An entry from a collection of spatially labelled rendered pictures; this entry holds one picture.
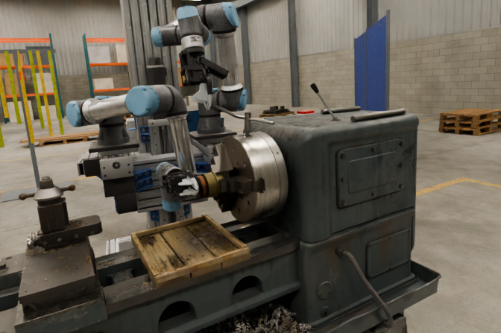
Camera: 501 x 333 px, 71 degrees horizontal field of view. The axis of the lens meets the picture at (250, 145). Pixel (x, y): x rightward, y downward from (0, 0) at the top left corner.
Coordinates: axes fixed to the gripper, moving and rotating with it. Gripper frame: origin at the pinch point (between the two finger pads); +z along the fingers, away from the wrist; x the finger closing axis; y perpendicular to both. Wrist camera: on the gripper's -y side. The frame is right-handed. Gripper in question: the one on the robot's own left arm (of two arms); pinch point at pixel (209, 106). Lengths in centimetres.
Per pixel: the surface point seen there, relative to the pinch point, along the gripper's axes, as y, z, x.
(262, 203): -7.6, 35.9, 11.8
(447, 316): -136, 131, -27
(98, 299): 45, 48, 17
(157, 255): 25, 46, -5
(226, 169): -2.3, 22.8, -0.5
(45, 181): 53, 17, -5
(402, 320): -63, 96, 8
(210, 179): 5.3, 25.0, 2.6
